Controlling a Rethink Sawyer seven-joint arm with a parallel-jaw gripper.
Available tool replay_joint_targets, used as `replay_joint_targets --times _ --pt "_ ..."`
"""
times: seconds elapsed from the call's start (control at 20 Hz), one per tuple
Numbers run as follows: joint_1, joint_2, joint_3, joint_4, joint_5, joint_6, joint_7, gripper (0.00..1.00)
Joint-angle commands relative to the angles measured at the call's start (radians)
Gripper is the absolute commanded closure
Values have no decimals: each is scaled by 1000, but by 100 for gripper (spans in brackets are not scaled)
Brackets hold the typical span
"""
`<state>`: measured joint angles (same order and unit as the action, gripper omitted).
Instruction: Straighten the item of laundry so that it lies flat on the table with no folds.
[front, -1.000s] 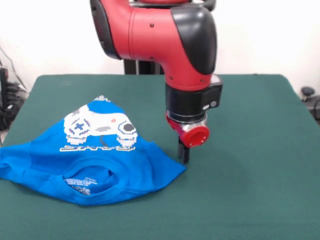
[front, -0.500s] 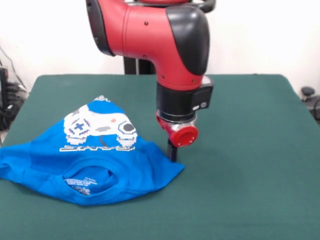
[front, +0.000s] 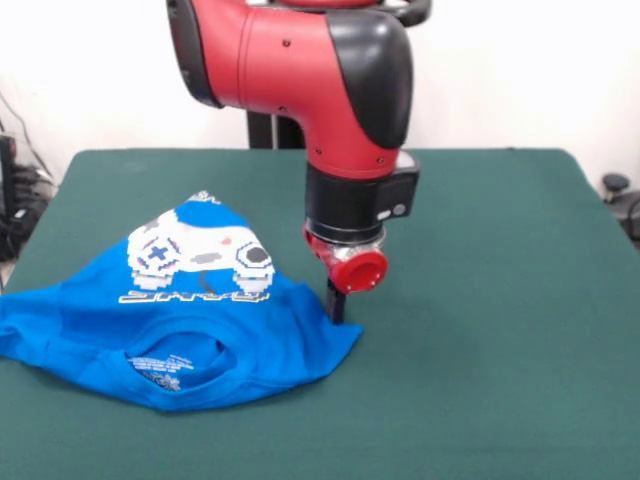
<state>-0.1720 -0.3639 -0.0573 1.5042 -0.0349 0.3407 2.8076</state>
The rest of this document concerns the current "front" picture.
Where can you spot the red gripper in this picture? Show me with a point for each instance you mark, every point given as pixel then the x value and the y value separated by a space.
pixel 357 270

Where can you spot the blue printed T-shirt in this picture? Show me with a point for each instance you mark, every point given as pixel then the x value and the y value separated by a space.
pixel 200 350

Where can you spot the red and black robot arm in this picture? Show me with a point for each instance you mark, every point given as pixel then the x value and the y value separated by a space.
pixel 325 100

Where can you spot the dark green table cloth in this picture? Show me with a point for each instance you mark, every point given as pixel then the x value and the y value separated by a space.
pixel 500 375

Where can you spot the black office chair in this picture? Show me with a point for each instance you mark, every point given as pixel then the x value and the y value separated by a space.
pixel 616 182

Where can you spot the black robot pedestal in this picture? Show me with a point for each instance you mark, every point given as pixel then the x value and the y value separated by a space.
pixel 265 130

